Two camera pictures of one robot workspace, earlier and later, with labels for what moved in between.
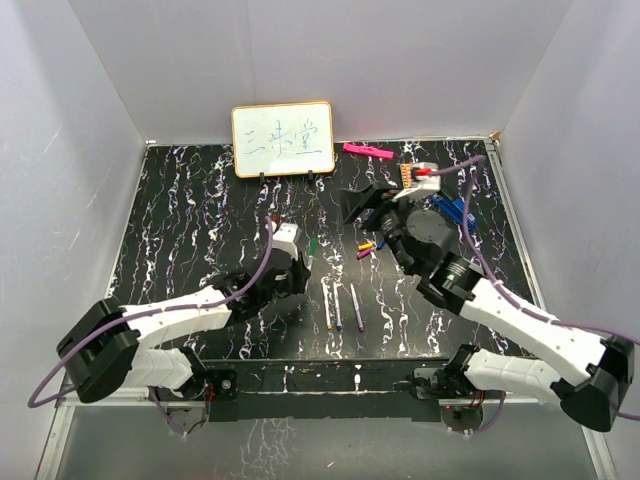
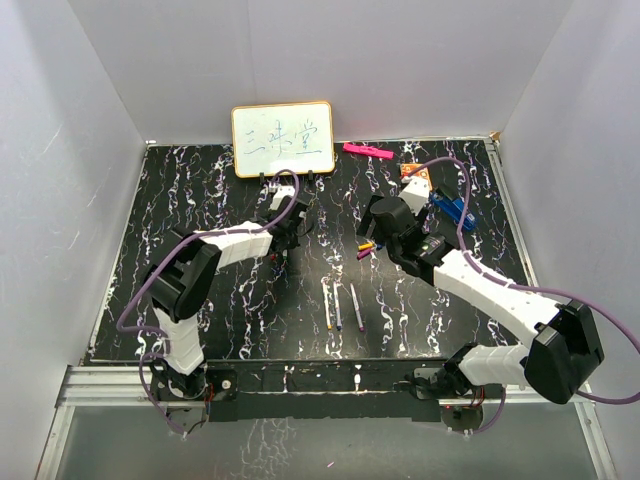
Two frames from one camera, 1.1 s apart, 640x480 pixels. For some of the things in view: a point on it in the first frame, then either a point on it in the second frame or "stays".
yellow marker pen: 324,283 stays
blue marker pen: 337,310 stays
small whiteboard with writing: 283,139 stays
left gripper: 301,273 to 294,244
